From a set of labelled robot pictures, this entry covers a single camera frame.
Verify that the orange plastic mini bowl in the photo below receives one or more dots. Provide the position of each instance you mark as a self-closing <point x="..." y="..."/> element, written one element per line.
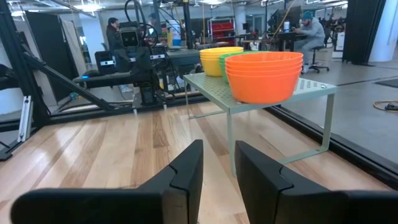
<point x="264" y="62"/>
<point x="264" y="90"/>

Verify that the green plastic mini bowl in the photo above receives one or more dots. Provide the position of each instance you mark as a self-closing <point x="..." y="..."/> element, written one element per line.
<point x="227" y="56"/>
<point x="223" y="73"/>

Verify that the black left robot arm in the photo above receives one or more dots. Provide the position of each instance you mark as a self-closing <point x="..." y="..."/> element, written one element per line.
<point x="109" y="79"/>

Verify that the large clear plastic jug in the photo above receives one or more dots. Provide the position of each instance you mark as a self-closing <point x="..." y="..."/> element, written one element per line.
<point x="174" y="34"/>

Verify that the pale green metal shelf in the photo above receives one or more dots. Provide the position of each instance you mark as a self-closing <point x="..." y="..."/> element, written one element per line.
<point x="214" y="90"/>

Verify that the person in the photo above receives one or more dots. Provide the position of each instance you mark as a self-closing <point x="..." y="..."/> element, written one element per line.
<point x="312" y="31"/>
<point x="112" y="34"/>
<point x="153" y="20"/>

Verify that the dark floor mat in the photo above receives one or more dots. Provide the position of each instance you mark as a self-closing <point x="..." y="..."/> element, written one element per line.
<point x="388" y="83"/>

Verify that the black table edge rail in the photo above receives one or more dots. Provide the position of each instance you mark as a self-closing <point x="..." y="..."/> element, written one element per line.
<point x="357" y="149"/>

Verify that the black aluminium rig frame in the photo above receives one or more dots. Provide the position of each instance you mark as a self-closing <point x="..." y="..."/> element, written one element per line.
<point x="12" y="46"/>

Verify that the white box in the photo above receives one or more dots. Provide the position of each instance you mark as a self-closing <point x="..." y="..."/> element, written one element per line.
<point x="339" y="43"/>

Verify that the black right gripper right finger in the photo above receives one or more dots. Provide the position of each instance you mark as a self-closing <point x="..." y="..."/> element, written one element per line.
<point x="267" y="193"/>

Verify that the black office stool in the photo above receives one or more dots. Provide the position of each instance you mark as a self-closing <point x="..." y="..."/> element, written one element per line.
<point x="318" y="62"/>

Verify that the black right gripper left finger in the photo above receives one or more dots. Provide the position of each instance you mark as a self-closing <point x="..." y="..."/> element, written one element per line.
<point x="180" y="186"/>

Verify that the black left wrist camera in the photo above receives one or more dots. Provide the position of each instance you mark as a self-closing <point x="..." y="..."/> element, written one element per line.
<point x="129" y="37"/>

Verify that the black desk monitor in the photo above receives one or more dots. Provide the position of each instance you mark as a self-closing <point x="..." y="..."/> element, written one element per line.
<point x="289" y="17"/>

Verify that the white room pillar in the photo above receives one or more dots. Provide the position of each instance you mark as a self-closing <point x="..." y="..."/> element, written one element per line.
<point x="390" y="31"/>

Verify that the silver aluminium bracket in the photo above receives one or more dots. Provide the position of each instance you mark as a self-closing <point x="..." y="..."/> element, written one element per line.
<point x="25" y="118"/>

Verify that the black standing panel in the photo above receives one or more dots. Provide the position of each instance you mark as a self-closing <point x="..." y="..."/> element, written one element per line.
<point x="46" y="46"/>

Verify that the white cup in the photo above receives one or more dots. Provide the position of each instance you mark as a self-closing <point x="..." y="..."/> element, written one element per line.
<point x="286" y="26"/>

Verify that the black office desk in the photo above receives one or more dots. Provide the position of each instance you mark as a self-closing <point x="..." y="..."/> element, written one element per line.
<point x="286" y="35"/>

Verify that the yellow plastic mini bowl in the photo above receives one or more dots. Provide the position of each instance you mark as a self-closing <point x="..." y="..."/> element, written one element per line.
<point x="211" y="68"/>
<point x="211" y="54"/>
<point x="217" y="50"/>

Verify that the red storage shelving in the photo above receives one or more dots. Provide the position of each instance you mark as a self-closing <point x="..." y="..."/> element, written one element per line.
<point x="222" y="31"/>

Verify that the black room partition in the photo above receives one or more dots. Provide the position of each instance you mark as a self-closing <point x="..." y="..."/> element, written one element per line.
<point x="360" y="31"/>

